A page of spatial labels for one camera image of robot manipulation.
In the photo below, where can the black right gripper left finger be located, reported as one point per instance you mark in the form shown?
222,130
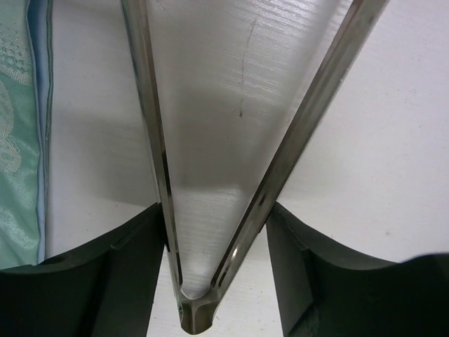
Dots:
104,287

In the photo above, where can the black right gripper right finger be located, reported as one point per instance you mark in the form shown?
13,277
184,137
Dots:
325,288

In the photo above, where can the stainless steel tongs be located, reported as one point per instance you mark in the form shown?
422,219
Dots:
196,315

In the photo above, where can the teal patterned placemat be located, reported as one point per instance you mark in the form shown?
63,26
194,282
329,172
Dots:
26,111

